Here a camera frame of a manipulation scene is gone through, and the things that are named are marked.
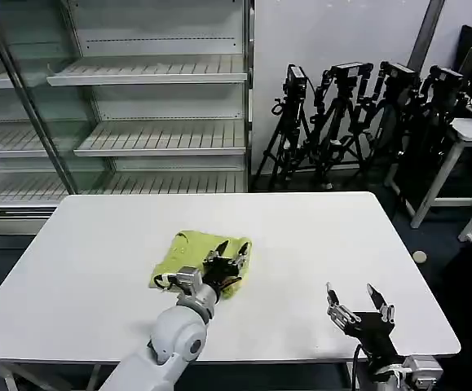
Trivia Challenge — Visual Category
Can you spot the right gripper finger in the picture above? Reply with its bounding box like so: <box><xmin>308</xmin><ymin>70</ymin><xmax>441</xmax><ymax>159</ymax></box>
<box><xmin>324</xmin><ymin>281</ymin><xmax>360</xmax><ymax>332</ymax></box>
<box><xmin>365</xmin><ymin>283</ymin><xmax>396</xmax><ymax>326</ymax></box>

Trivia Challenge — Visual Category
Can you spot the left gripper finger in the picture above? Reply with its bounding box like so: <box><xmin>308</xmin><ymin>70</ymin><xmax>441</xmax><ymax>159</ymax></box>
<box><xmin>232</xmin><ymin>242</ymin><xmax>251</xmax><ymax>269</ymax></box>
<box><xmin>204</xmin><ymin>239</ymin><xmax>231</xmax><ymax>262</ymax></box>

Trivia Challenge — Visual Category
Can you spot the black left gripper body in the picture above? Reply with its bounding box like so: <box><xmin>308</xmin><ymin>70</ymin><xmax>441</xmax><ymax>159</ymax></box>
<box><xmin>201</xmin><ymin>254</ymin><xmax>245</xmax><ymax>289</ymax></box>

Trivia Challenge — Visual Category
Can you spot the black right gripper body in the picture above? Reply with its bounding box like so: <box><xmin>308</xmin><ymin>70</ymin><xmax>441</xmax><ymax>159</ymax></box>
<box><xmin>343</xmin><ymin>310</ymin><xmax>400</xmax><ymax>360</ymax></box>

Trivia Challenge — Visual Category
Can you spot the yellow-green shirt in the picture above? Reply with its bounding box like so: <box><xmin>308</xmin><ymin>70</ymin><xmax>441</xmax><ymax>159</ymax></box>
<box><xmin>148</xmin><ymin>230</ymin><xmax>255</xmax><ymax>301</ymax></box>

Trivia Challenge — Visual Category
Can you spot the white empty shelf rack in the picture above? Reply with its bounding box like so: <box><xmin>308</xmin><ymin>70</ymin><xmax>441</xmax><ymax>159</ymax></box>
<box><xmin>46</xmin><ymin>0</ymin><xmax>257</xmax><ymax>195</ymax></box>

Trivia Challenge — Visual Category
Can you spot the glass door display cabinet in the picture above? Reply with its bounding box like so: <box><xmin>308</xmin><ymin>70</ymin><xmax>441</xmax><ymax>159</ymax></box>
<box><xmin>0</xmin><ymin>0</ymin><xmax>77</xmax><ymax>237</ymax></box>

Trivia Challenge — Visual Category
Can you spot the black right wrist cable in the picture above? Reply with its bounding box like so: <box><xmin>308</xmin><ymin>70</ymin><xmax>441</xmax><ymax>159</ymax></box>
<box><xmin>351</xmin><ymin>343</ymin><xmax>366</xmax><ymax>391</ymax></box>

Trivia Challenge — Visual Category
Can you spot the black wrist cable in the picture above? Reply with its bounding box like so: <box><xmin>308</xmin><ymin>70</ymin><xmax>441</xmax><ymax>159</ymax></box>
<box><xmin>152</xmin><ymin>273</ymin><xmax>179</xmax><ymax>292</ymax></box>
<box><xmin>351</xmin><ymin>343</ymin><xmax>366</xmax><ymax>391</ymax></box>

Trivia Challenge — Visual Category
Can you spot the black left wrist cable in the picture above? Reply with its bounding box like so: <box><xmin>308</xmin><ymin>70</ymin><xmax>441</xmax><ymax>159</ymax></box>
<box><xmin>152</xmin><ymin>273</ymin><xmax>179</xmax><ymax>292</ymax></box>

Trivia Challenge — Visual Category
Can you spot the grey metal table frame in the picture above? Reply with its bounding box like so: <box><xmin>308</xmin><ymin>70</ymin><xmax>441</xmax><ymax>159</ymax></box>
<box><xmin>0</xmin><ymin>357</ymin><xmax>112</xmax><ymax>391</ymax></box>

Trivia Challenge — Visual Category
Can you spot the grey wall trunking strip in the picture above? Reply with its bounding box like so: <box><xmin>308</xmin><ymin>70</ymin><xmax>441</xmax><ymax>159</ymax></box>
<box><xmin>409</xmin><ymin>0</ymin><xmax>448</xmax><ymax>74</ymax></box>

